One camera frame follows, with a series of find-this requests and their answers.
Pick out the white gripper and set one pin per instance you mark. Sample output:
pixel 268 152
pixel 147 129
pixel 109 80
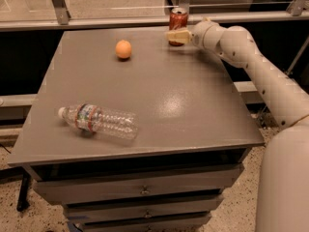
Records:
pixel 197 34

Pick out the red coke can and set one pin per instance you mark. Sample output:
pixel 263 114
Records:
pixel 178 18

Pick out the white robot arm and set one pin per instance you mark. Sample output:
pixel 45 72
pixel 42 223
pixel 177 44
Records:
pixel 283 192

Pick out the orange fruit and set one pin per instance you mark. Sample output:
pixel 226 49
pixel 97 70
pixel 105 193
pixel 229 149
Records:
pixel 123 49

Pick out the grey drawer cabinet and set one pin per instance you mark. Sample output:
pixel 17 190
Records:
pixel 189 112

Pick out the clear plastic water bottle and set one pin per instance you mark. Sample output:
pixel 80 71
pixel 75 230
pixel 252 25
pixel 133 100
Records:
pixel 93 118

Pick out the middle grey drawer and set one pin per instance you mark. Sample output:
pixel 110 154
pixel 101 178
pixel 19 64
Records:
pixel 146 209

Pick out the grey drawer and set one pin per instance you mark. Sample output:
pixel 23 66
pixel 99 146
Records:
pixel 153 224
pixel 141 184
pixel 146 209

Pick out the bottom grey drawer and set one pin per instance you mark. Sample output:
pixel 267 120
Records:
pixel 153 224

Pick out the top grey drawer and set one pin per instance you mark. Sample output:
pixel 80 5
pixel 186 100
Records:
pixel 141 184

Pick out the metal railing frame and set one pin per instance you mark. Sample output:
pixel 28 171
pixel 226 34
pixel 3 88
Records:
pixel 54 14

